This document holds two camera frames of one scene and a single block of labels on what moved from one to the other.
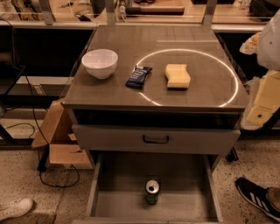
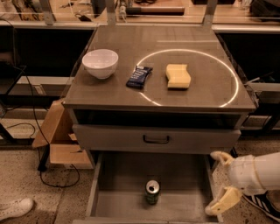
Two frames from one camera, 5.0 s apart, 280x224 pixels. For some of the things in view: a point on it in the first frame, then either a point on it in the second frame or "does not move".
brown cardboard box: [57, 132] does not move
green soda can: [152, 192] does not move
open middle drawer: [189, 191] does not move
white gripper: [270, 46] to [242, 174]
